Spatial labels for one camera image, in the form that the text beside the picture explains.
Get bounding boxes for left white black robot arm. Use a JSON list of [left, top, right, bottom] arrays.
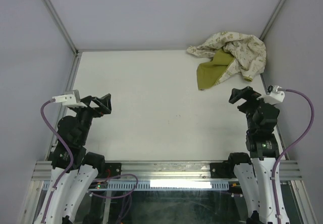
[[34, 90, 112, 223]]

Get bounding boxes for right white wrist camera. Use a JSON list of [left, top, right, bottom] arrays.
[[257, 85, 285, 105]]

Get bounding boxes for purple cable under rail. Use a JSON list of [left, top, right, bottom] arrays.
[[87, 174, 139, 224]]

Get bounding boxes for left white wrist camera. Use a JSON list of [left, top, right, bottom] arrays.
[[52, 90, 87, 108]]

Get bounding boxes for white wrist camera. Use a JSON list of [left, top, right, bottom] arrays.
[[52, 90, 87, 108], [257, 85, 285, 105]]

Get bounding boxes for right aluminium frame post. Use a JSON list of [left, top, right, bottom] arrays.
[[259, 0, 286, 41]]

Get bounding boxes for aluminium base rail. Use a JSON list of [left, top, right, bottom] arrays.
[[31, 160, 302, 181]]

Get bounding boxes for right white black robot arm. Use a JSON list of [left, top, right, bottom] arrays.
[[226, 86, 290, 223]]

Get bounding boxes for aluminium frame post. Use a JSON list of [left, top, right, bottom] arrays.
[[259, 0, 286, 41], [42, 0, 78, 56]]

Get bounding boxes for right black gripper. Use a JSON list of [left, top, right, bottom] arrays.
[[228, 86, 266, 132]]

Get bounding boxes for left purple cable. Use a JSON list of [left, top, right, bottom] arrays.
[[40, 100, 74, 224]]

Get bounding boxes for white slotted cable duct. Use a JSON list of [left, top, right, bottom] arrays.
[[42, 180, 232, 191]]

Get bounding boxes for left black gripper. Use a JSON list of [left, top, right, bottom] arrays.
[[72, 93, 111, 144]]

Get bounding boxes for cream patterned hooded jacket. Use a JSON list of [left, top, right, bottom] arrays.
[[187, 31, 267, 90]]

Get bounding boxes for left aluminium frame post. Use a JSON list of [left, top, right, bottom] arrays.
[[42, 0, 78, 56]]

